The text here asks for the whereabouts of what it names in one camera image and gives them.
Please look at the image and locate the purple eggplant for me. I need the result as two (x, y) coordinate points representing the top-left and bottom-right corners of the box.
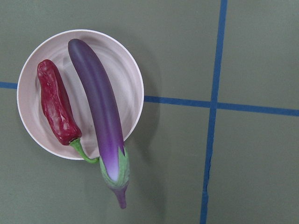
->
(68, 39), (130, 209)

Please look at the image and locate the red chili pepper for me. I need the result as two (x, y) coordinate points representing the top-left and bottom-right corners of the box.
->
(37, 59), (99, 164)

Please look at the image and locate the pink plate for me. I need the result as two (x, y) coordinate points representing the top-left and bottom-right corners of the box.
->
(17, 29), (144, 160)

